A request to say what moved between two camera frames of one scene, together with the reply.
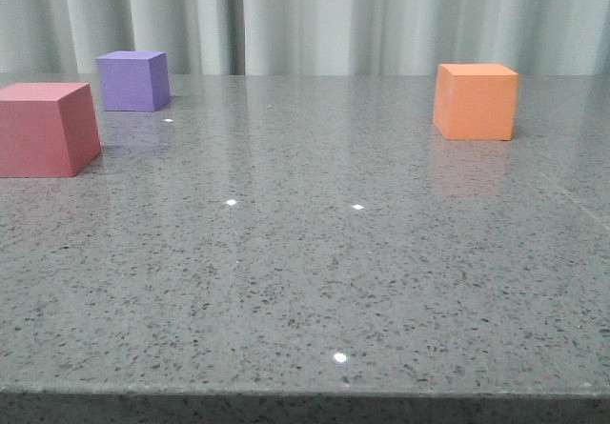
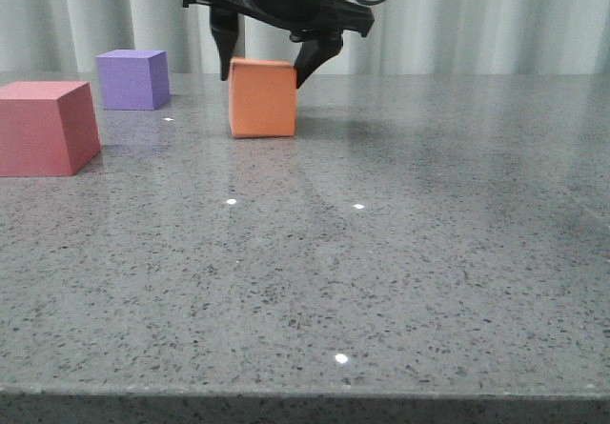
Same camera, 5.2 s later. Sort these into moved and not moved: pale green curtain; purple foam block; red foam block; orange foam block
Moved: orange foam block
Not moved: pale green curtain; red foam block; purple foam block
